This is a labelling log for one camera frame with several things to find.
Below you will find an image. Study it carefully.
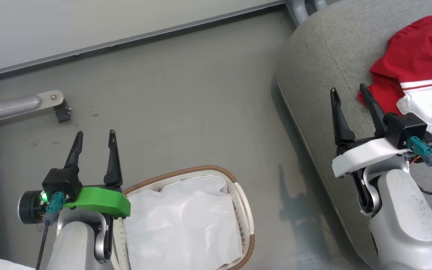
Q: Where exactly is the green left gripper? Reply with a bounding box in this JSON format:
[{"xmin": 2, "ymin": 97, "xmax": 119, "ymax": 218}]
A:
[{"xmin": 18, "ymin": 129, "xmax": 131, "ymax": 225}]

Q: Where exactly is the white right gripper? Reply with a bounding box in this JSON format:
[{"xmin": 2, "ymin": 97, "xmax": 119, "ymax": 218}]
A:
[{"xmin": 330, "ymin": 83, "xmax": 411, "ymax": 178}]

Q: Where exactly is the red and white garment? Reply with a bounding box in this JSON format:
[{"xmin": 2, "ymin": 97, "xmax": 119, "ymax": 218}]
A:
[{"xmin": 357, "ymin": 13, "xmax": 432, "ymax": 145}]

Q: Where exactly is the grey fabric sofa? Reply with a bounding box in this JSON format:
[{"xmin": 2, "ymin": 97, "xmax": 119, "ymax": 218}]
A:
[{"xmin": 276, "ymin": 0, "xmax": 432, "ymax": 270}]

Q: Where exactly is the small metal latch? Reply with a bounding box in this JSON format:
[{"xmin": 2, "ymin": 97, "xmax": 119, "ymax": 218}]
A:
[{"xmin": 54, "ymin": 101, "xmax": 72, "ymax": 124}]

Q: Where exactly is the white basket liner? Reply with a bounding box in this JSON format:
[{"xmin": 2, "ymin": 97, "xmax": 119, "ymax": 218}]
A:
[{"xmin": 120, "ymin": 174, "xmax": 245, "ymax": 270}]

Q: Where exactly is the wicker rim laundry basket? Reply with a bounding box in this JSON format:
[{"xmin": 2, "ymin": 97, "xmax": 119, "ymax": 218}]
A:
[{"xmin": 111, "ymin": 165, "xmax": 256, "ymax": 270}]

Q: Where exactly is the left black cable teal plug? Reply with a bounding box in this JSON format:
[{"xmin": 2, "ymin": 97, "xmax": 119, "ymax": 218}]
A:
[{"xmin": 35, "ymin": 191, "xmax": 67, "ymax": 270}]

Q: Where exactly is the black cable teal plug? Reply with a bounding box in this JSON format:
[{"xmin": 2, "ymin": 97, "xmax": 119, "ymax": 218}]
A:
[
  {"xmin": 35, "ymin": 191, "xmax": 67, "ymax": 270},
  {"xmin": 407, "ymin": 136, "xmax": 432, "ymax": 207}
]

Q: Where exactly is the right black cable teal plug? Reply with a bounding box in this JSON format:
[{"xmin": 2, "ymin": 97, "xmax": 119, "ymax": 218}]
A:
[{"xmin": 407, "ymin": 136, "xmax": 432, "ymax": 207}]

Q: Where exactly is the grey metal tube frame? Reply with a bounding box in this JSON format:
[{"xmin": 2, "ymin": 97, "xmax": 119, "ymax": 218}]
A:
[{"xmin": 286, "ymin": 0, "xmax": 330, "ymax": 26}]

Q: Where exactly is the grey metal wall rail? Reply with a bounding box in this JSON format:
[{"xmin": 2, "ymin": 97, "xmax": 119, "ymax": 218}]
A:
[{"xmin": 0, "ymin": 0, "xmax": 288, "ymax": 81}]

